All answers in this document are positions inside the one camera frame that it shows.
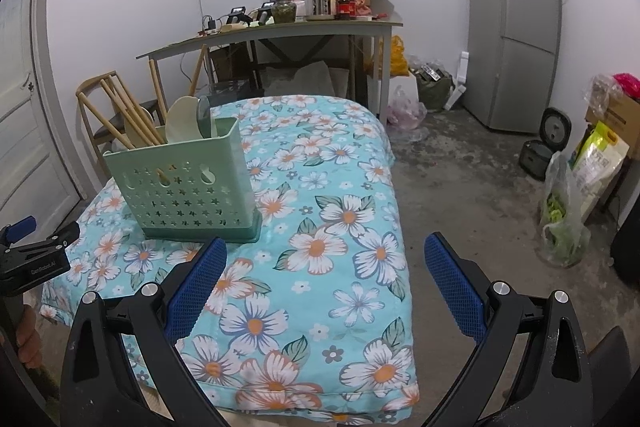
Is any person's left hand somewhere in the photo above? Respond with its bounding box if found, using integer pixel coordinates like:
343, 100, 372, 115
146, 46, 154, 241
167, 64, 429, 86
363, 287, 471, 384
12, 304, 43, 365

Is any silver fridge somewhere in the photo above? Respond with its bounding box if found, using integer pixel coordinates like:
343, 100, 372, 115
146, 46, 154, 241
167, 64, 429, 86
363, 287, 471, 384
467, 0, 563, 135

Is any yellow green sack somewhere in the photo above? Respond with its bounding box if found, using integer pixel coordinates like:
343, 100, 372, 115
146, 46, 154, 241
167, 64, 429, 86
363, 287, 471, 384
572, 122, 631, 218

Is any white upright appliance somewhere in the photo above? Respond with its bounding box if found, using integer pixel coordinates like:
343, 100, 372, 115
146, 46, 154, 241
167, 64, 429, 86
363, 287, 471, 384
445, 52, 471, 110

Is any cream rice paddle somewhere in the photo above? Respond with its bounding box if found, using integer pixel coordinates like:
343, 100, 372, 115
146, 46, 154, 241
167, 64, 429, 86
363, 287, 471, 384
165, 94, 206, 142

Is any pink item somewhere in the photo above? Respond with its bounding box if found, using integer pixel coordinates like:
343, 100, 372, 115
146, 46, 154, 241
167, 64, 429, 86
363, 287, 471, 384
612, 74, 640, 100

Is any floral blue blanket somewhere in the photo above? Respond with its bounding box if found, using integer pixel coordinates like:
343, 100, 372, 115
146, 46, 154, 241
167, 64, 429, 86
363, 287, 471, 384
40, 94, 421, 425

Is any clear crumpled bag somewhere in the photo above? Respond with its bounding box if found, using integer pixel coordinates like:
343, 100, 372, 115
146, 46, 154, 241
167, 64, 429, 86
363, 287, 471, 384
582, 77, 621, 108

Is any black speaker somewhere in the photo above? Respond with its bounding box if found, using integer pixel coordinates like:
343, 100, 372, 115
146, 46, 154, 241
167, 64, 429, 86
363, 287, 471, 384
610, 222, 640, 285

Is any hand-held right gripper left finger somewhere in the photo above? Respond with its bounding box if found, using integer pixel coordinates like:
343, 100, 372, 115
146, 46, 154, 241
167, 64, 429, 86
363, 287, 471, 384
59, 236, 236, 427

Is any plastic bag of greens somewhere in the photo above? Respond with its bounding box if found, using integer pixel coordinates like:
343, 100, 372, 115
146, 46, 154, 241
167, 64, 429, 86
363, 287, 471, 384
539, 152, 593, 268

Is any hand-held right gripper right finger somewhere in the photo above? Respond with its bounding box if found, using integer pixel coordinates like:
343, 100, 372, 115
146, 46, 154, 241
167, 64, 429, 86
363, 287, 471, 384
420, 231, 597, 427

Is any bunch of wooden chopsticks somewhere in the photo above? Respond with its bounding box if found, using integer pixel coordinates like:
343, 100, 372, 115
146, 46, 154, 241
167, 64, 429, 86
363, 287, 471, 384
100, 49, 208, 148

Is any yellow bag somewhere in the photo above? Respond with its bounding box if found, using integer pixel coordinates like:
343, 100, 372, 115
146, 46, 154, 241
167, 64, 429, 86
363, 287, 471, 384
390, 36, 411, 76

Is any white door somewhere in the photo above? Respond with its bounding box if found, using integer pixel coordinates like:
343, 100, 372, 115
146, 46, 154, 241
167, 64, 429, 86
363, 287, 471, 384
0, 0, 81, 233

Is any glass jar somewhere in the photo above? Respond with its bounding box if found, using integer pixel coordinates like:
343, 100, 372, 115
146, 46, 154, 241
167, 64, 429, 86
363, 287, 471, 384
272, 0, 297, 25

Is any grey table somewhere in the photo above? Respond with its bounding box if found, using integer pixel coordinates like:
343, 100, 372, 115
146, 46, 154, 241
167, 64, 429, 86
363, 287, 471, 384
136, 19, 403, 122

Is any pink plastic bag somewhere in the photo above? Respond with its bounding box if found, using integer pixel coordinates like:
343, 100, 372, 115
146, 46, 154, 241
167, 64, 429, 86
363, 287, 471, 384
387, 87, 428, 130

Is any cardboard box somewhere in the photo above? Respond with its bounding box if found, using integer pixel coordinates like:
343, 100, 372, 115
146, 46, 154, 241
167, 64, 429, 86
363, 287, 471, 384
585, 94, 640, 142

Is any olive green bag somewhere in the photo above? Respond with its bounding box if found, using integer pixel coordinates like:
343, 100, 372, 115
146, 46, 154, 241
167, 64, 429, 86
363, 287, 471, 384
415, 67, 456, 110

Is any green plastic utensil basket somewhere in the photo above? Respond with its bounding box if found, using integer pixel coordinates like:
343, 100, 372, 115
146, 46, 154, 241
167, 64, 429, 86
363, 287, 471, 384
102, 117, 263, 244

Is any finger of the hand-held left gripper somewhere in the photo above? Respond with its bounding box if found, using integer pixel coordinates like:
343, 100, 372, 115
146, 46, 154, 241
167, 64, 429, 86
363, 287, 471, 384
10, 221, 81, 258
0, 215, 38, 253

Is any black rice cooker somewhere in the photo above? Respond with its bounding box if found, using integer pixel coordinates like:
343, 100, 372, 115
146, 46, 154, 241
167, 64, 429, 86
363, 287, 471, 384
519, 107, 573, 182

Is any wooden chair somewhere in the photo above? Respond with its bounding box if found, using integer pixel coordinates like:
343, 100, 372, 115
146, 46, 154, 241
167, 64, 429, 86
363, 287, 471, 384
76, 69, 166, 152

